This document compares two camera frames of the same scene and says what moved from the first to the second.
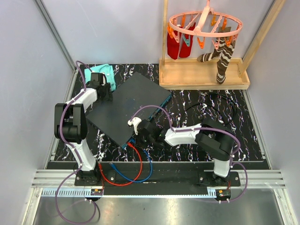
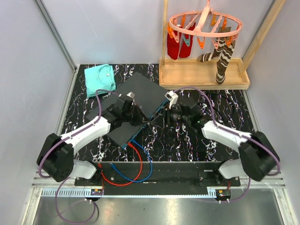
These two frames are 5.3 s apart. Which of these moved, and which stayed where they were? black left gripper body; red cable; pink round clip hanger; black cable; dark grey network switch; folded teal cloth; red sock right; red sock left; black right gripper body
Moved: black cable; black left gripper body; black right gripper body
Stayed: folded teal cloth; pink round clip hanger; red sock left; dark grey network switch; red sock right; red cable
